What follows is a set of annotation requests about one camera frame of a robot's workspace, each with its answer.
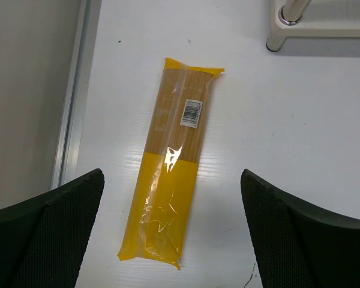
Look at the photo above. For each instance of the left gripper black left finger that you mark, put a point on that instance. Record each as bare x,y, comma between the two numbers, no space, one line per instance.
43,239

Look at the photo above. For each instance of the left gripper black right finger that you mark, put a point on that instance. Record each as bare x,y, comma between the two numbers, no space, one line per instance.
296,243

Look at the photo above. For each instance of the yellow spaghetti bag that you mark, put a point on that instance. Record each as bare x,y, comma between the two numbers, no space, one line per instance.
164,190

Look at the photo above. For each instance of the white two-tier shelf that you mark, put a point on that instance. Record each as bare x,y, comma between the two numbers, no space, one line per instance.
312,19

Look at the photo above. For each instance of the aluminium table edge rail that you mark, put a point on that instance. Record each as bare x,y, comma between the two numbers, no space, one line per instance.
76,94

